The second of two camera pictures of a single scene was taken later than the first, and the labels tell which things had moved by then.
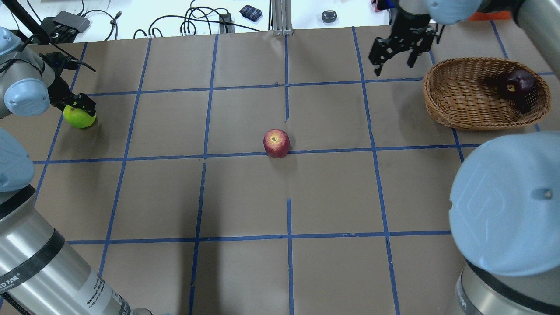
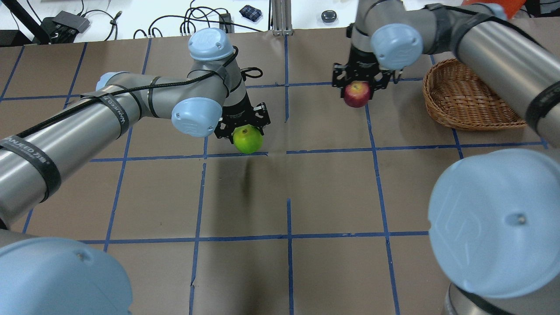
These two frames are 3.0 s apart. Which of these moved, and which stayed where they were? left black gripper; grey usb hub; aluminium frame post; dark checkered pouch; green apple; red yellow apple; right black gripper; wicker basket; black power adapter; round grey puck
Moved: right black gripper; red yellow apple; green apple; left black gripper
Stayed: black power adapter; dark checkered pouch; round grey puck; wicker basket; grey usb hub; aluminium frame post
